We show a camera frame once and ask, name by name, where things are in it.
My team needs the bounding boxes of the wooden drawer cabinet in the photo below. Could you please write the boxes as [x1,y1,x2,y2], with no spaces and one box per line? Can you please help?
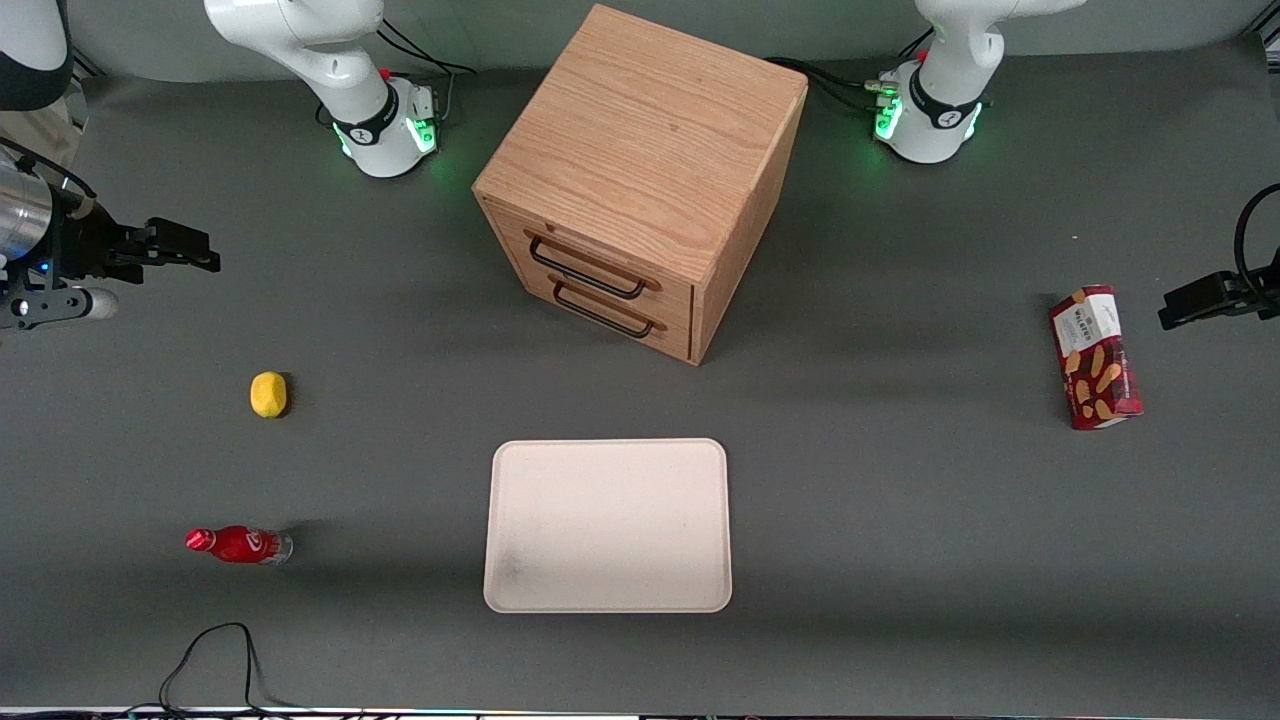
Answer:
[472,3,809,367]

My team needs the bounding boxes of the black metal drawer handle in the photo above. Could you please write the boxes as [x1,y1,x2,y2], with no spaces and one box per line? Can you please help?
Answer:
[552,278,658,339]
[527,232,649,301]

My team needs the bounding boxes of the thin black table cable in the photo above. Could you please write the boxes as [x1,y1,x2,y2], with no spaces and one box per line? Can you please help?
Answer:
[100,621,301,717]

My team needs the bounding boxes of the red cookie box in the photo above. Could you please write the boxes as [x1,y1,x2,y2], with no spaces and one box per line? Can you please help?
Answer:
[1048,284,1145,432]

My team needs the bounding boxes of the black arm base cables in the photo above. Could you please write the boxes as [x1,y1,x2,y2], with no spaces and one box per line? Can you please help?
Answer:
[375,18,478,127]
[765,28,936,114]

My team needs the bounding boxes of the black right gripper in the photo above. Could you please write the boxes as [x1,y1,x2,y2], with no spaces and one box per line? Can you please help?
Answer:
[45,205,222,289]

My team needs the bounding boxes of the beige plastic tray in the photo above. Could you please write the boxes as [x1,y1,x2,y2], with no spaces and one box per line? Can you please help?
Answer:
[483,438,733,614]

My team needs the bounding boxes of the yellow lemon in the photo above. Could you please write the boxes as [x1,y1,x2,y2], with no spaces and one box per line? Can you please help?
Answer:
[249,371,289,419]

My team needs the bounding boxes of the black left arm base cables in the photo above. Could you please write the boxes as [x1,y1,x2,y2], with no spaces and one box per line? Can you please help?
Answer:
[765,28,936,114]

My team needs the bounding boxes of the wooden drawer front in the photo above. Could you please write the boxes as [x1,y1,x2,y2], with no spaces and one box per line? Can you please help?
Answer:
[488,203,697,326]
[508,262,696,363]

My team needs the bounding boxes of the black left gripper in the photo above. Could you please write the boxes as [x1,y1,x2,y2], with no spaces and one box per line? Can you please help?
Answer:
[1158,267,1280,332]

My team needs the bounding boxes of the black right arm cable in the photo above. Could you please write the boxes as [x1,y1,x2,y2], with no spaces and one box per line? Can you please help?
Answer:
[0,135,98,216]

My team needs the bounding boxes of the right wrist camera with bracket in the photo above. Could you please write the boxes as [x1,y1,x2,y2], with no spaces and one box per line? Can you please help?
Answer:
[0,272,121,332]

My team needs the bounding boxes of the red coke bottle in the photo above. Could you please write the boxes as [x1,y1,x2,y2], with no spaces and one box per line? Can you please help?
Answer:
[185,526,294,567]

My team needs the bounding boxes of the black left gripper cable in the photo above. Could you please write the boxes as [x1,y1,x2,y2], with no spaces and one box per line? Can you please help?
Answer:
[1233,183,1280,293]

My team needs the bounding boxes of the black right arm base cables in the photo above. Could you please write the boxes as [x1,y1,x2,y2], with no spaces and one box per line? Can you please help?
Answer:
[375,18,478,127]

